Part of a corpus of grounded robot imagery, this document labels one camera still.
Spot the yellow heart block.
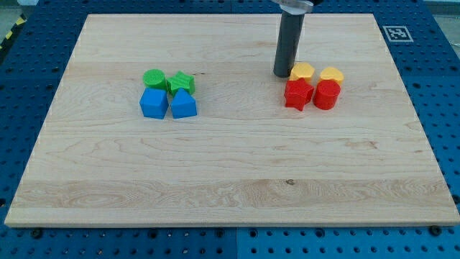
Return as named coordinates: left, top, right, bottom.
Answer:
left=319, top=66, right=344, bottom=85

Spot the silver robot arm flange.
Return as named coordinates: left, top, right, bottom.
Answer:
left=271, top=0, right=323, bottom=15

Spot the light wooden board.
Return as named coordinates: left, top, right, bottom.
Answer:
left=5, top=14, right=459, bottom=228

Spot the blue triangle block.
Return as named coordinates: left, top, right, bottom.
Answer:
left=170, top=88, right=197, bottom=119

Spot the white fiducial marker tag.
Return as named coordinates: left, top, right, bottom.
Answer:
left=383, top=25, right=413, bottom=42

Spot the red cylinder block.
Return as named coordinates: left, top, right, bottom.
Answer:
left=313, top=80, right=341, bottom=110

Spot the yellow pentagon block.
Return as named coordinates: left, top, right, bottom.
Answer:
left=289, top=62, right=315, bottom=83

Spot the blue cube block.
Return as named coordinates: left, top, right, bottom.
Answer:
left=139, top=88, right=169, bottom=119

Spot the green star block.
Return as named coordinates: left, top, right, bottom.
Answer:
left=167, top=71, right=196, bottom=96

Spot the red star block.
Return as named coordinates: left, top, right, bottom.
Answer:
left=284, top=78, right=314, bottom=111

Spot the green cylinder block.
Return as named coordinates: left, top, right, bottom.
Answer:
left=142, top=69, right=167, bottom=91

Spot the yellow black hazard tape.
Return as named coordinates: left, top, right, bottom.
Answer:
left=1, top=14, right=27, bottom=52

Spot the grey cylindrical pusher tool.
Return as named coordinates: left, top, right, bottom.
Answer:
left=273, top=11, right=305, bottom=78

